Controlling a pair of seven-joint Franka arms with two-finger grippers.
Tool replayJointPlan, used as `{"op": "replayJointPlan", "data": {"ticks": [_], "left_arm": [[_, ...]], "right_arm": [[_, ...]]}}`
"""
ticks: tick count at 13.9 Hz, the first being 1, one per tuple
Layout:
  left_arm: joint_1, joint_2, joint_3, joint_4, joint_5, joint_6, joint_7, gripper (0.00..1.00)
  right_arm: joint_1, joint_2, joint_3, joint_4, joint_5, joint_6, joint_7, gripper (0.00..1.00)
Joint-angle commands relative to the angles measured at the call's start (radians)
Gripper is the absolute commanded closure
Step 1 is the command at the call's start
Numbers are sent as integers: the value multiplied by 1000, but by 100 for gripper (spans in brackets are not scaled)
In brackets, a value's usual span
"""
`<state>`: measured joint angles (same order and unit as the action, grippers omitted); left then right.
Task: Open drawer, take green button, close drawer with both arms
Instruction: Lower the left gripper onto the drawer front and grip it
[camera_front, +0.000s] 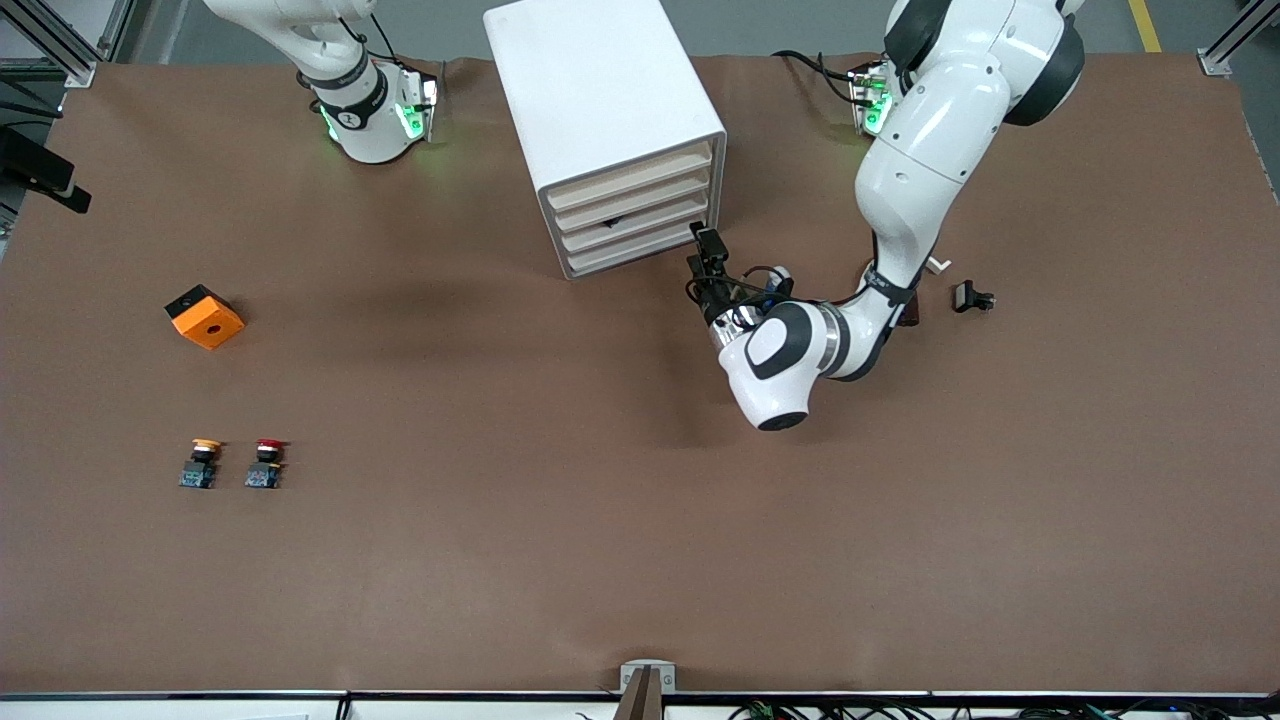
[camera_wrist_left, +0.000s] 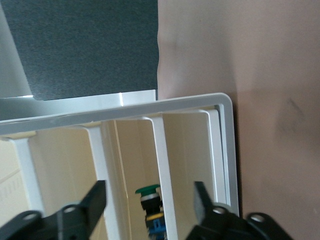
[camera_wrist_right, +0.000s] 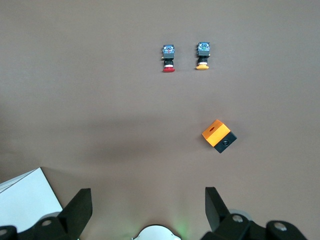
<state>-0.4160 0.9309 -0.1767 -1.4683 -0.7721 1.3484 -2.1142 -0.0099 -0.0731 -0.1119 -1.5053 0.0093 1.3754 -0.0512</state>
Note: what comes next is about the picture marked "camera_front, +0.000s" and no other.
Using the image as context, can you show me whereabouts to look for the orange box with hole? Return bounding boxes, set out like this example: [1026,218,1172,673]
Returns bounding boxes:
[164,284,246,351]

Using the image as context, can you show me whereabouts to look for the brown table cover sheet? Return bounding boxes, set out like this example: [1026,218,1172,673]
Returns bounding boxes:
[0,52,1280,696]

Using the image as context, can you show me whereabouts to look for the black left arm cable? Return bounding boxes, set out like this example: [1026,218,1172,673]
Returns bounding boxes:
[686,262,801,311]

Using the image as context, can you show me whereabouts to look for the aluminium frame post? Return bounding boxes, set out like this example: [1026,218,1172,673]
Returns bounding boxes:
[1198,0,1280,78]
[0,0,136,89]

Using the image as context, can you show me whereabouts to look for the black base cable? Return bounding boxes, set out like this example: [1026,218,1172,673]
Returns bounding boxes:
[772,48,863,101]

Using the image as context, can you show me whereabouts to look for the yellow push button switch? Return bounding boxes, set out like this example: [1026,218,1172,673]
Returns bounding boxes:
[179,437,224,490]

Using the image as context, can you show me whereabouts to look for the red push button switch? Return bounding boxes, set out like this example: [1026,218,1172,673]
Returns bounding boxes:
[244,438,289,490]

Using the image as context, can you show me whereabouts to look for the metal table edge bracket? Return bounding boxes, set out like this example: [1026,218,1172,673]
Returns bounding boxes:
[619,659,678,693]

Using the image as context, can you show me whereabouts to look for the grey camera mast profile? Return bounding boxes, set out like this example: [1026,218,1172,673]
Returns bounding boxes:
[613,666,666,720]

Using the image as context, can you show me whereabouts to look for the black and green cable bundle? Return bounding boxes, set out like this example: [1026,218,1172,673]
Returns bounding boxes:
[730,700,1241,720]

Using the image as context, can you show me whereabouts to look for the aluminium table edge rail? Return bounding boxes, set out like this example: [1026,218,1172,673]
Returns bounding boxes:
[0,688,1280,720]

